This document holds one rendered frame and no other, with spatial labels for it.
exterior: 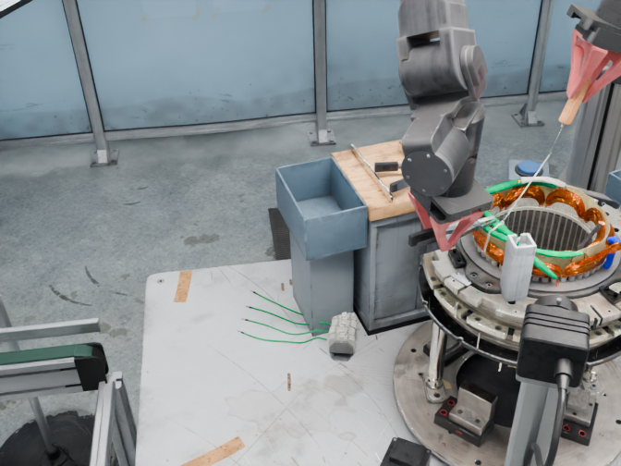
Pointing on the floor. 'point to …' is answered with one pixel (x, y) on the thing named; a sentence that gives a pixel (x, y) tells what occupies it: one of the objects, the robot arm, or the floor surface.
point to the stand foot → (80, 443)
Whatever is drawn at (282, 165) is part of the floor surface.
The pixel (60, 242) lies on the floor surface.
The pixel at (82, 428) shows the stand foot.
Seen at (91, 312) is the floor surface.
